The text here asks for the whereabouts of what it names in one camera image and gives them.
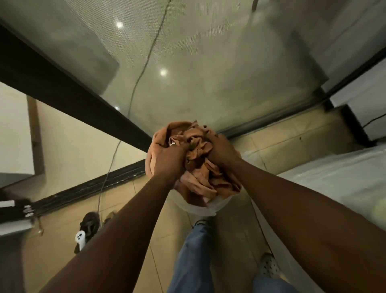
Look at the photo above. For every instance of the person's right hand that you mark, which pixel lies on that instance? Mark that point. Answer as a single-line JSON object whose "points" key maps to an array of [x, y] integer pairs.
{"points": [[221, 151]]}

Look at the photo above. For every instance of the person's left hand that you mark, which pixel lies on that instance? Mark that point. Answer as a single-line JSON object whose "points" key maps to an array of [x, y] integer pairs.
{"points": [[169, 161]]}

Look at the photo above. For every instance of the person's left fingers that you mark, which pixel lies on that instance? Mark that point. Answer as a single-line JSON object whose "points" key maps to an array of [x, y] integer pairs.
{"points": [[178, 146]]}

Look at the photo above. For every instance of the person's right fingers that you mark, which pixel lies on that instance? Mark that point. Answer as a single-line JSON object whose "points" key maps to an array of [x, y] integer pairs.
{"points": [[211, 137]]}

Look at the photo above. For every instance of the orange cloth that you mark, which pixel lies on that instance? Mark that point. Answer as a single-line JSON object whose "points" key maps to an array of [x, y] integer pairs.
{"points": [[197, 169]]}

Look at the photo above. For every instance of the person's left forearm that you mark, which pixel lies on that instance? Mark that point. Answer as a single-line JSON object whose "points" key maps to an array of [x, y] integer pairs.
{"points": [[120, 238]]}

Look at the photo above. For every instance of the person's right forearm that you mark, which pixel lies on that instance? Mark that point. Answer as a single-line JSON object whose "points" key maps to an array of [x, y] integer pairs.
{"points": [[301, 220]]}

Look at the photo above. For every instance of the dark skirting strip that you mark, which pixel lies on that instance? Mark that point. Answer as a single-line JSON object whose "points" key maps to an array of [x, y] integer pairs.
{"points": [[96, 184]]}

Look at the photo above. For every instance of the brown sandal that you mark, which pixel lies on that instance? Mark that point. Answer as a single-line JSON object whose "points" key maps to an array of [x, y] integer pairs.
{"points": [[90, 223]]}

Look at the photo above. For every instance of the blue jeans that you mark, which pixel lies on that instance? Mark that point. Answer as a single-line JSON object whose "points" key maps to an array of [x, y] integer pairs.
{"points": [[193, 265]]}

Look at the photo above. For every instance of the small white device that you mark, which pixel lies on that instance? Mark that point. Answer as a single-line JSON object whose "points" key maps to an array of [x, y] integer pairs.
{"points": [[80, 239]]}

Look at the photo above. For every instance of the white plastic-covered mattress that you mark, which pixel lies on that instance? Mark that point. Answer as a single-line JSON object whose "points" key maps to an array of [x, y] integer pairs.
{"points": [[337, 187]]}

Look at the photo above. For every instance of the white perforated clog shoe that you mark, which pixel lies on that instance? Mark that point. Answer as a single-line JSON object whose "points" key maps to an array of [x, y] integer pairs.
{"points": [[268, 265]]}

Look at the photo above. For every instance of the black and white object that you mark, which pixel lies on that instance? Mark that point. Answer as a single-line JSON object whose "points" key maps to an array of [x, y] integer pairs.
{"points": [[15, 211]]}

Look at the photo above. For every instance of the dark sliding door rail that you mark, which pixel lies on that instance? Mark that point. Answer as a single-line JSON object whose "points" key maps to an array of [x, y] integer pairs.
{"points": [[277, 114]]}

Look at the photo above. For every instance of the dark wooden frame beam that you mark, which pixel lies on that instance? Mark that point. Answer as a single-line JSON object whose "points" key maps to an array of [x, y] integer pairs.
{"points": [[60, 87]]}

